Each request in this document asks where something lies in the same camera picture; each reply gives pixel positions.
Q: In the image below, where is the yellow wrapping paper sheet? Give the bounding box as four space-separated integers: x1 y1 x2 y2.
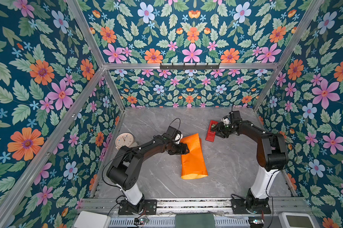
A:
181 134 208 180

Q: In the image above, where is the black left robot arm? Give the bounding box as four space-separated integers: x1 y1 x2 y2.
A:
106 126 190 206

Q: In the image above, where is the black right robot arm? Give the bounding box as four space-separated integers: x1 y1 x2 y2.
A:
210 111 288 212

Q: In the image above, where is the green centre box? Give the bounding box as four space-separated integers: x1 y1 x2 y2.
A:
175 213 215 228

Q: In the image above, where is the white box bottom left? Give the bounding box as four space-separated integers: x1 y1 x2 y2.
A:
74 211 111 228

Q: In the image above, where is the red tape dispenser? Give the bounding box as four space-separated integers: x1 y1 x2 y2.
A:
205 120 218 142

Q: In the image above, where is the round white analog clock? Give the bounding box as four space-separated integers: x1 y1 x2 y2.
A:
115 133 135 150

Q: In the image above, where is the white device bottom right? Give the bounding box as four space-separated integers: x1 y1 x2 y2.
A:
279 212 319 228

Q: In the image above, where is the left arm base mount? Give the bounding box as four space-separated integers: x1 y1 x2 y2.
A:
118 198 158 215

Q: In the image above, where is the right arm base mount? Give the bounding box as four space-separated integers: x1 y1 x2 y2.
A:
230 197 272 214

